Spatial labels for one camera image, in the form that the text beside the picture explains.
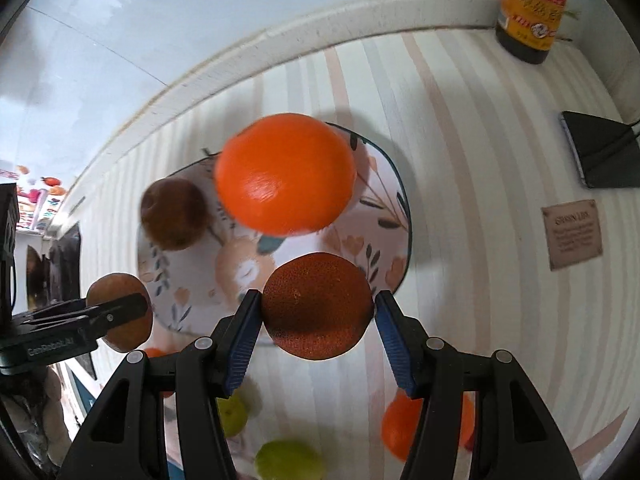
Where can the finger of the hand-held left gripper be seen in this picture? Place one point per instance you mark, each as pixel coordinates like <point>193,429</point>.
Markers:
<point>112,314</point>

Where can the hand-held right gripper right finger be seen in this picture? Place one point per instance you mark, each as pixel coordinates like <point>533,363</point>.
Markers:
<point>395,347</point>

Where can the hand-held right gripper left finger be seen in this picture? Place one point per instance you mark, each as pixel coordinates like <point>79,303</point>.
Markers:
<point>244,345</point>

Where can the large reddish brown apple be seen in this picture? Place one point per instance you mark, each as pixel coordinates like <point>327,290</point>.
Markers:
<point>120,285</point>

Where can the medium orange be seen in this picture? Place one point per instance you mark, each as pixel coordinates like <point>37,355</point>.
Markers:
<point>155,353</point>
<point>397,430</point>

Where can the green apple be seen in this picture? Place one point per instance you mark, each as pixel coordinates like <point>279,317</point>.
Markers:
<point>232,417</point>
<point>292,460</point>

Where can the dark rough-skinned orange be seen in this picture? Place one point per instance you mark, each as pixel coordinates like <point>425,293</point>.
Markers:
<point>317,307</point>

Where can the small reddish brown apple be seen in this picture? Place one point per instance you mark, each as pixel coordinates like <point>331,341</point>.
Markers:
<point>172,215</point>

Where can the floral oval plate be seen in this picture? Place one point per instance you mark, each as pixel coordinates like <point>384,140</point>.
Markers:
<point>350,220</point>

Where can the large bright orange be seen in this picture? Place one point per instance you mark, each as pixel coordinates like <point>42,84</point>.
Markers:
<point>285,175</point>

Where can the person's left forearm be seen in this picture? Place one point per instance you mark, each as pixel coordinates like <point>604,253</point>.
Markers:
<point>30,415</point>

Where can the striped cat print mat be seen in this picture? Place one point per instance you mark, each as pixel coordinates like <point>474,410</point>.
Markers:
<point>475,160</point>

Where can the brown label patch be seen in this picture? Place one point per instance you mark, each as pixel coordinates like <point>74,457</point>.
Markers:
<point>572,235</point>

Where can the black smartphone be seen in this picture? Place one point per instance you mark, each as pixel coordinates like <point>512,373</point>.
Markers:
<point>600,150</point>

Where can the dark soy sauce bottle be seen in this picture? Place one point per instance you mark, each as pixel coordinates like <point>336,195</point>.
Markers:
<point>530,10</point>

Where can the colourful wall sticker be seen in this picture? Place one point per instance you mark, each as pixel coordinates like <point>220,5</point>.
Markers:
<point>45,210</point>

